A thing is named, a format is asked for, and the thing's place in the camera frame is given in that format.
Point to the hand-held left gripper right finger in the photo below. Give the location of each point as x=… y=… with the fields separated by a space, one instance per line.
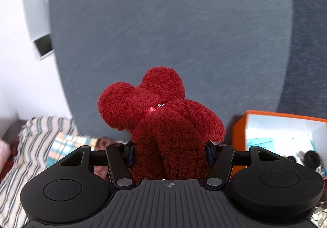
x=210 y=157

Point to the red plush toy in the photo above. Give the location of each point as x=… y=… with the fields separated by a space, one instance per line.
x=166 y=128

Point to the red floral printed blanket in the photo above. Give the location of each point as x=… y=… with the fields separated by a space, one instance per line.
x=101 y=144

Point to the teal face mask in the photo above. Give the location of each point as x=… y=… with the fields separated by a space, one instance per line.
x=260 y=142

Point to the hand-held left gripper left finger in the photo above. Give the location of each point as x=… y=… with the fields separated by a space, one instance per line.
x=129 y=157

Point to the orange cardboard box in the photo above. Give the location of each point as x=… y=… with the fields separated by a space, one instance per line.
x=238 y=131

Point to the striped plaid bedsheet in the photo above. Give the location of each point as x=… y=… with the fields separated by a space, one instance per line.
x=38 y=136

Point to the pink cloth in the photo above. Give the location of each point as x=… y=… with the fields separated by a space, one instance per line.
x=3 y=151

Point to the grey upholstered headboard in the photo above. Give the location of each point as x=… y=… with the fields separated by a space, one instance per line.
x=166 y=26

